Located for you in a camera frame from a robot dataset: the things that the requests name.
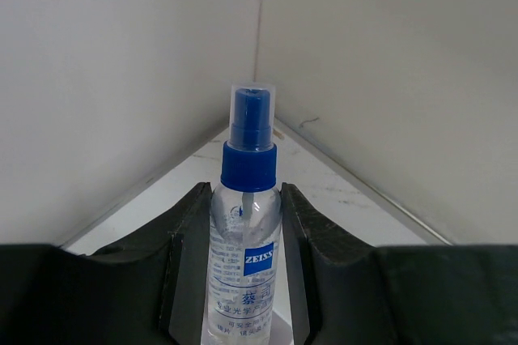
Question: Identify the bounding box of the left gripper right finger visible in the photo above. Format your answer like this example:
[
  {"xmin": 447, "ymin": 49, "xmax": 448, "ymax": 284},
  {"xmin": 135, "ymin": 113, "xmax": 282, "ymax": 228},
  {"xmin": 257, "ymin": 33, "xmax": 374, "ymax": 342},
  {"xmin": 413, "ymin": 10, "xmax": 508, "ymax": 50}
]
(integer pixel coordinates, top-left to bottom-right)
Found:
[{"xmin": 282, "ymin": 183, "xmax": 379, "ymax": 344}]

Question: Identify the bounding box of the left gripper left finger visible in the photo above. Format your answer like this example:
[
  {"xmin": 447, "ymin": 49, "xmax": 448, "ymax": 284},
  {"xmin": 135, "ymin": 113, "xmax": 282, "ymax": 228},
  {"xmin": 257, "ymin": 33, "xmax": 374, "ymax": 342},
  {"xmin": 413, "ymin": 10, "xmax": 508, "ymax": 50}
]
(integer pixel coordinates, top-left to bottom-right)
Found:
[{"xmin": 87, "ymin": 182, "xmax": 211, "ymax": 344}]

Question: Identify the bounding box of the blue cap spray bottle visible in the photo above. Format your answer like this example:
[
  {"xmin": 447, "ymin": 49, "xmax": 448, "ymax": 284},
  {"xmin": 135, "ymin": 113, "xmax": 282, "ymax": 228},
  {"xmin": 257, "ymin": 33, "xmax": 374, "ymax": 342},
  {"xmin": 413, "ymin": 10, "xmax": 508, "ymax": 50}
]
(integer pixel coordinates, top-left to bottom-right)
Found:
[{"xmin": 206, "ymin": 83, "xmax": 282, "ymax": 344}]

